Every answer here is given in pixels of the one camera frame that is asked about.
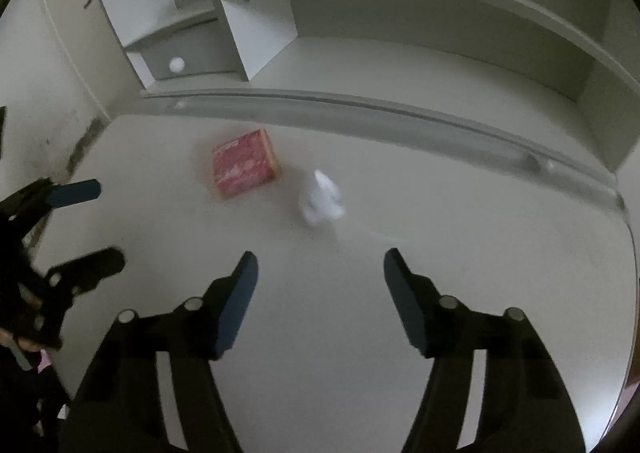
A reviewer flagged crumpled white paper ball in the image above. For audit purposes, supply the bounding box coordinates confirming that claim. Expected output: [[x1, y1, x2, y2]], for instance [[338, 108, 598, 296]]
[[298, 169, 346, 227]]

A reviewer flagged white desk shelf unit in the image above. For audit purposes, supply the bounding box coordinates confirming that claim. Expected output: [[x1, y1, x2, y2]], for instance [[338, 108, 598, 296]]
[[98, 0, 639, 210]]

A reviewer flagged red snack box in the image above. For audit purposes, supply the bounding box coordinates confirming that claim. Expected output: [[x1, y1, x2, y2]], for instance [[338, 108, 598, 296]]
[[212, 128, 280, 199]]

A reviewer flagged person's left hand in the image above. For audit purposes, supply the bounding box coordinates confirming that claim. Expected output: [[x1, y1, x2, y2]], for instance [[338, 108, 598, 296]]
[[0, 329, 42, 352]]

